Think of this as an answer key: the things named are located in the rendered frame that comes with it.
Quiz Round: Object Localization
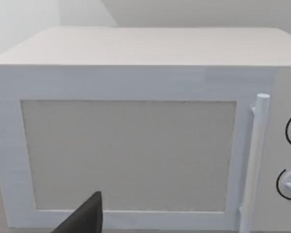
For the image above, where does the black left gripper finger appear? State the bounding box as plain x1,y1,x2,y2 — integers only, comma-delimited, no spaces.
50,191,104,233

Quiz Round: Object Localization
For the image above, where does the pale microwave door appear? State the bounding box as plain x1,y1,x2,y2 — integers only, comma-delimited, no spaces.
0,65,278,231

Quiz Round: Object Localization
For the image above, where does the pale microwave oven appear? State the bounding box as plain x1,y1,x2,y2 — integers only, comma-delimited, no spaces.
0,27,291,233

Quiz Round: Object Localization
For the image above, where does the pale microwave door handle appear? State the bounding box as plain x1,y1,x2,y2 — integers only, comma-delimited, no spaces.
238,93,270,233

